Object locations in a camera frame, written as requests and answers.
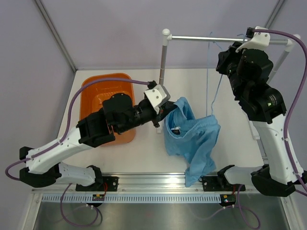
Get blue wire hanger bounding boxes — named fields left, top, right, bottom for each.
left=205, top=31, right=248, bottom=118

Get light blue shorts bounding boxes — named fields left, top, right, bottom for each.
left=163, top=97, right=221, bottom=187

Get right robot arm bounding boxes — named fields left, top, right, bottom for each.
left=216, top=42, right=307, bottom=197

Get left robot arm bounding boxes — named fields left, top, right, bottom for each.
left=19, top=93, right=177, bottom=191

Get orange plastic basket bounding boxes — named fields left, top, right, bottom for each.
left=79, top=73, right=136, bottom=147

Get silver clothes rack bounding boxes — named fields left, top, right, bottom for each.
left=159, top=28, right=307, bottom=144

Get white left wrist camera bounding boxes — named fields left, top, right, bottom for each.
left=144, top=84, right=171, bottom=114

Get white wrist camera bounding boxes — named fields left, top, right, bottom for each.
left=236, top=26, right=271, bottom=53
left=144, top=84, right=171, bottom=114

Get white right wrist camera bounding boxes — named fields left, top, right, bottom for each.
left=236, top=26, right=271, bottom=53

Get aluminium mounting rail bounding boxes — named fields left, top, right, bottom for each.
left=31, top=173, right=292, bottom=194

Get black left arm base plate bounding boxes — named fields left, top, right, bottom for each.
left=75, top=176, right=119, bottom=192

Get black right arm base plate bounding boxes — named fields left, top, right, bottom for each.
left=198, top=175, right=240, bottom=192

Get white slotted cable duct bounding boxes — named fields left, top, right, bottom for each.
left=42, top=194, right=221, bottom=204

